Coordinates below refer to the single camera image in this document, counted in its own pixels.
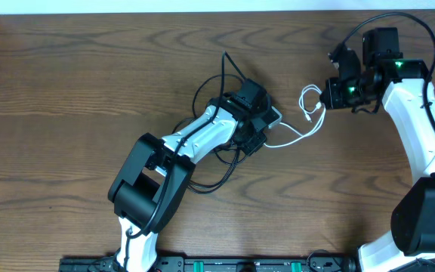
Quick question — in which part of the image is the white usb cable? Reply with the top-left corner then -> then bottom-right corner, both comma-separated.
263,83 -> 327,149

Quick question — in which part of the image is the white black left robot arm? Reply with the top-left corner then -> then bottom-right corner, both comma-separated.
108,79 -> 282,271

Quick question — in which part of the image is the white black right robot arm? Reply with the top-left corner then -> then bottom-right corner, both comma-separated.
319,27 -> 435,271

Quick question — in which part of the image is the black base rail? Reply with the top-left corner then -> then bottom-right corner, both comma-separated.
57,250 -> 361,272

